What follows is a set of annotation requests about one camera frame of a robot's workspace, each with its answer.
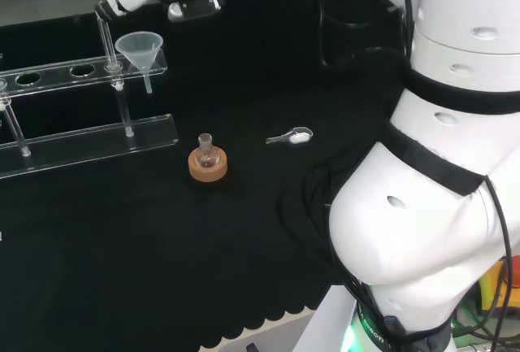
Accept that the translucent plastic funnel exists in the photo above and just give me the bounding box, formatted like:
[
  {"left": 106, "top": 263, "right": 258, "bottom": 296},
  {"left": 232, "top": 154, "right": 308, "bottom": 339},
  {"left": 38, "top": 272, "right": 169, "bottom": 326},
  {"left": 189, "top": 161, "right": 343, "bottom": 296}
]
[{"left": 114, "top": 33, "right": 165, "bottom": 94}]

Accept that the clear acrylic funnel stand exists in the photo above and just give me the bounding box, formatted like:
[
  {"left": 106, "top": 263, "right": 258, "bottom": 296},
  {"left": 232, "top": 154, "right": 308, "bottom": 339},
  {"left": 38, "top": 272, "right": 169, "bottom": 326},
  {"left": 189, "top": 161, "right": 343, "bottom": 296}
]
[{"left": 0, "top": 14, "right": 180, "bottom": 180}]

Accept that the small round-bottom glass flask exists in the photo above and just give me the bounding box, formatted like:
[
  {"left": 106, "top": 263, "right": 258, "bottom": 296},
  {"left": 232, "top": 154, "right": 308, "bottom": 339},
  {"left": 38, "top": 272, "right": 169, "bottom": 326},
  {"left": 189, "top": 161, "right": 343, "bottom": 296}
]
[{"left": 194, "top": 133, "right": 220, "bottom": 168}]

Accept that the black bench cloth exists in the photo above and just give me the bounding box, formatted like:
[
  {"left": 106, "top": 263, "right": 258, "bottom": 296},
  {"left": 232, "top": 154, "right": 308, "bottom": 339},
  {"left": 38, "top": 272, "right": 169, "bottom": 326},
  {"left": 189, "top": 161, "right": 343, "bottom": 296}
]
[{"left": 0, "top": 0, "right": 411, "bottom": 349}]

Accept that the pale board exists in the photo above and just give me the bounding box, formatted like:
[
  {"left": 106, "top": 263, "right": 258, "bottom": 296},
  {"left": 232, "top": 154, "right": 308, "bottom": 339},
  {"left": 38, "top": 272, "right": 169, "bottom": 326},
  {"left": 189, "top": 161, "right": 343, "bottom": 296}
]
[{"left": 198, "top": 306, "right": 326, "bottom": 352}]

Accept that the yellow stop button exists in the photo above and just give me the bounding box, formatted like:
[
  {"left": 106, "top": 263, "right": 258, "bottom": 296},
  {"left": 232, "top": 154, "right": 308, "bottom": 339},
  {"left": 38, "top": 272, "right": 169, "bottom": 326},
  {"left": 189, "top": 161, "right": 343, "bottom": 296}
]
[{"left": 479, "top": 254, "right": 520, "bottom": 316}]

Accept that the cork ring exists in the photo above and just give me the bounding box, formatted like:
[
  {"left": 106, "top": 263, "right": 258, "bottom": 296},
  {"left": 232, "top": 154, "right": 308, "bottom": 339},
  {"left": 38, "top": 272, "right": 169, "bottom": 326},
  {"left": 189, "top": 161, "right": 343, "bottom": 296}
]
[{"left": 188, "top": 146, "right": 228, "bottom": 185}]

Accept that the black cable with plug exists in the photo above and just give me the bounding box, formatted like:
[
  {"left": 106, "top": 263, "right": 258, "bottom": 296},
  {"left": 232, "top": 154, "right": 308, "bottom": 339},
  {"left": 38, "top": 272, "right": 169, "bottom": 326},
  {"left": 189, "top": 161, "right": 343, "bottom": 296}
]
[{"left": 482, "top": 176, "right": 514, "bottom": 352}]

